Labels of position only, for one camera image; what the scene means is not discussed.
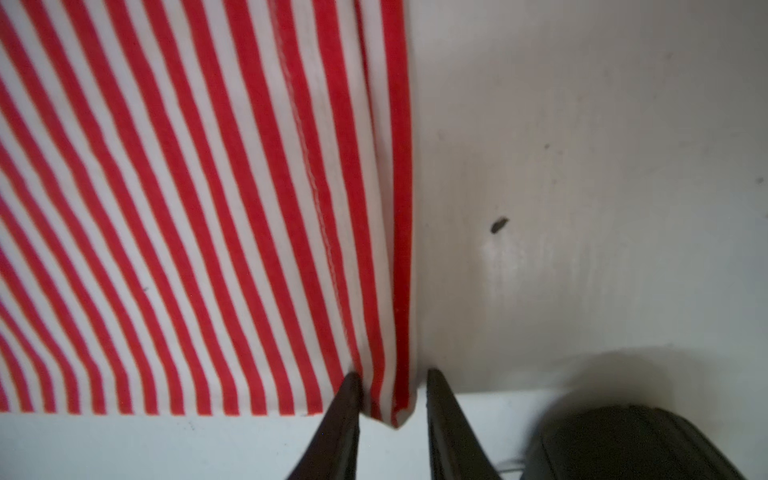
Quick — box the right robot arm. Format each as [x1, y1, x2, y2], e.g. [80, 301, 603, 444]
[289, 369, 743, 479]

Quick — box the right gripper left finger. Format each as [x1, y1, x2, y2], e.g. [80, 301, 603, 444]
[288, 372, 363, 480]

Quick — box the red white striped garment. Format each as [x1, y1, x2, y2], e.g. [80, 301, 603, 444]
[1, 1, 416, 427]

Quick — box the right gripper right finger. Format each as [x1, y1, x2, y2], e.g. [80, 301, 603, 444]
[426, 368, 500, 480]

